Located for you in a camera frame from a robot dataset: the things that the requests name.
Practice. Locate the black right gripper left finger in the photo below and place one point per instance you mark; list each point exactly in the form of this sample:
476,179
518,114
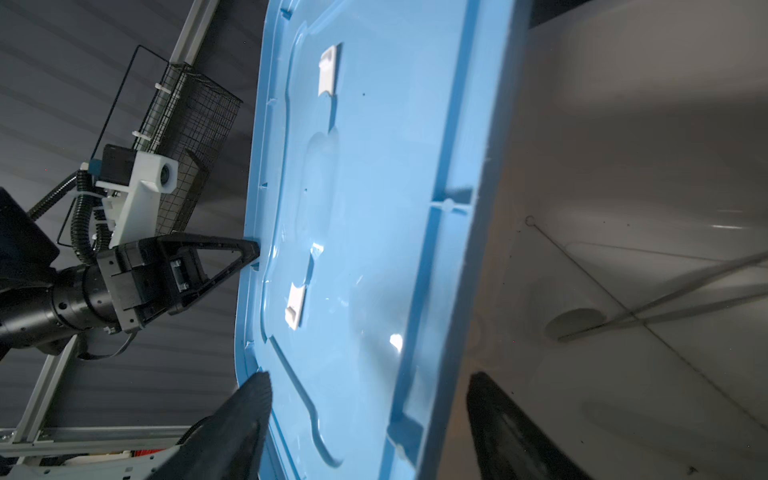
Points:
230,443

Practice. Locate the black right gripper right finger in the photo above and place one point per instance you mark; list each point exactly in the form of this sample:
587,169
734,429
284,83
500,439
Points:
508,444

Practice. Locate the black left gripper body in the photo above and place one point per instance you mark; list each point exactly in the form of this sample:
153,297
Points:
129,287

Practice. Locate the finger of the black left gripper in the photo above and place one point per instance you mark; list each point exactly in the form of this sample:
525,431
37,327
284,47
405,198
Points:
222,252

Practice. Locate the metal tweezers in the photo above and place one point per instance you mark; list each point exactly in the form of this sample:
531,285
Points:
631,317

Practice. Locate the blue plastic bin lid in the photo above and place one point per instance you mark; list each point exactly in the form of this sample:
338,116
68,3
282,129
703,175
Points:
379,132

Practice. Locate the white plastic storage bin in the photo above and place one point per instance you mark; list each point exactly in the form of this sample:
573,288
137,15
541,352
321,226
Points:
639,142

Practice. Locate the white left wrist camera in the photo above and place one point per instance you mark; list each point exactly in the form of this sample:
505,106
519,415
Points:
135,181

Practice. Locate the black wire mesh basket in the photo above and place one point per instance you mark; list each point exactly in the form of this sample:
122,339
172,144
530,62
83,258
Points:
188,120

